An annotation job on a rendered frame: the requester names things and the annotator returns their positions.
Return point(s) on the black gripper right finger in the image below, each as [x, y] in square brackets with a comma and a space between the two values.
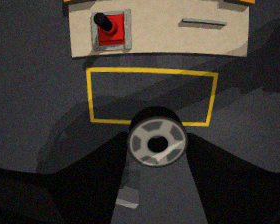
[232, 190]

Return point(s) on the grey wheel with black tyre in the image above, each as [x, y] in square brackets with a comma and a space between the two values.
[157, 152]

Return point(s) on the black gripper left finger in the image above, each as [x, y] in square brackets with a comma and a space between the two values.
[83, 193]

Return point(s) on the yellow rectangular outline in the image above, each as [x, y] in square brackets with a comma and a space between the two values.
[148, 70]

